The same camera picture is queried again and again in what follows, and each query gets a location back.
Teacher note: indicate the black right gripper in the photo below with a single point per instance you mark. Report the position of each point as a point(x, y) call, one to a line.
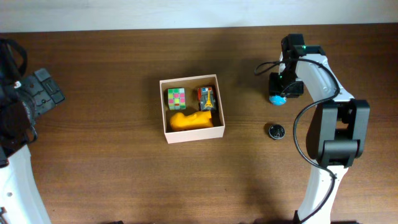
point(285, 88)

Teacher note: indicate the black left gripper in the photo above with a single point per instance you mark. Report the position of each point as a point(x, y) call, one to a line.
point(43, 90)

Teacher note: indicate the blue toy ball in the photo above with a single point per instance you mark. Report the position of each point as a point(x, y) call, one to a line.
point(277, 100)

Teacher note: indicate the black round disc toy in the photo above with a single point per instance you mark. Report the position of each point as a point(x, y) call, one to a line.
point(276, 132)

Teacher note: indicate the grey red toy truck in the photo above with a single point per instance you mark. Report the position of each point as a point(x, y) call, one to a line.
point(206, 98)

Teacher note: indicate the pastel puzzle cube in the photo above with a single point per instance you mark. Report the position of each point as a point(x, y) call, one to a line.
point(176, 99)

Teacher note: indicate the orange toy hippo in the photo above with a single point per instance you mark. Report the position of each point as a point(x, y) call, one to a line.
point(197, 120)

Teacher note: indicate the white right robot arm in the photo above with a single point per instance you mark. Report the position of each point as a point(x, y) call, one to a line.
point(337, 132)

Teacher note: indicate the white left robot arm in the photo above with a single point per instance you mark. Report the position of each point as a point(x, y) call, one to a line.
point(20, 198)

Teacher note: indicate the open white cardboard box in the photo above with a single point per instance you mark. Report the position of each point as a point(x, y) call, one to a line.
point(191, 85)

